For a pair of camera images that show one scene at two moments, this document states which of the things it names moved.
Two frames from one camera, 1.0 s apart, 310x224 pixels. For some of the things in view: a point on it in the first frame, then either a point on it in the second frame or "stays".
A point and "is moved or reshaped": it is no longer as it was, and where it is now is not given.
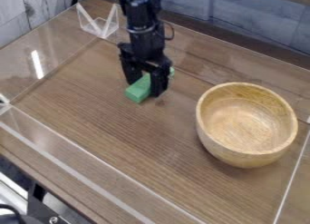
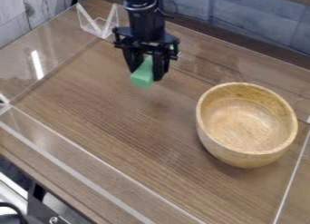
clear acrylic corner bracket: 99,26 stays
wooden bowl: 247,124 stays
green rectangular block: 138,92 is moved or reshaped
